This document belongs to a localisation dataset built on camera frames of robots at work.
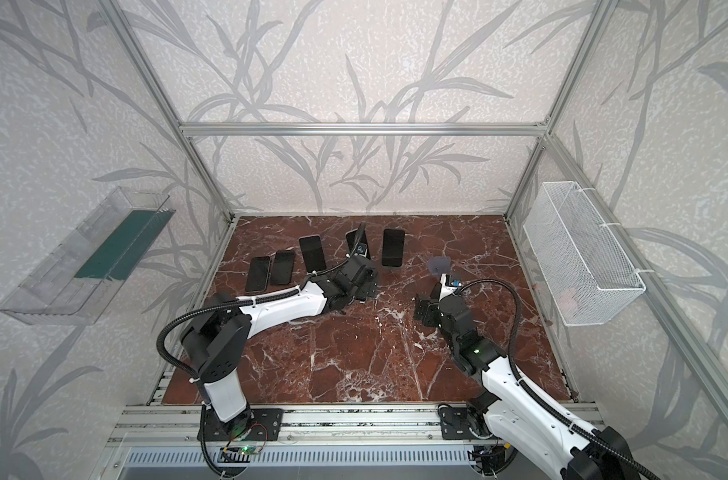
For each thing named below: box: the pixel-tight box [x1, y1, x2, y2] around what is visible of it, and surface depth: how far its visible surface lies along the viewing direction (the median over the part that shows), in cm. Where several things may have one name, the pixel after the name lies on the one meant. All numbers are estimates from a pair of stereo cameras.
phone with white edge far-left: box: [298, 234, 327, 273], surface depth 100 cm
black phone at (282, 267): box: [270, 249, 295, 285], surface depth 108 cm
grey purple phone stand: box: [428, 256, 451, 275], surface depth 108 cm
